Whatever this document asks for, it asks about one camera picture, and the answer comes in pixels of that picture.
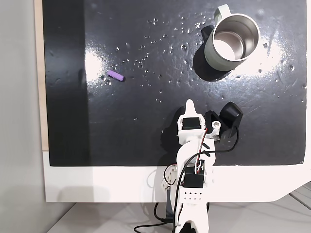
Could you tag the purple ribbed pen grip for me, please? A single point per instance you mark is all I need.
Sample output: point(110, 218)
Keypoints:
point(116, 75)

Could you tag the black glossy mat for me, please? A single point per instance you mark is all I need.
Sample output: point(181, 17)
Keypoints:
point(136, 126)

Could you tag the pale green steel mug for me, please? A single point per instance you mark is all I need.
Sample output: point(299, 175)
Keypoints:
point(211, 54)

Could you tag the grey table clamp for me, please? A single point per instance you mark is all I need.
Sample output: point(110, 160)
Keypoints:
point(169, 206)

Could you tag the white base board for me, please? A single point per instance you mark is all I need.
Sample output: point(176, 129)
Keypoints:
point(97, 184)

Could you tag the light wooden board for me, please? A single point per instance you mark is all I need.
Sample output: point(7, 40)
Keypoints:
point(39, 72)

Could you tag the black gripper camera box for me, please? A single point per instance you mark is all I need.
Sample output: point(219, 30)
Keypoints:
point(232, 114)

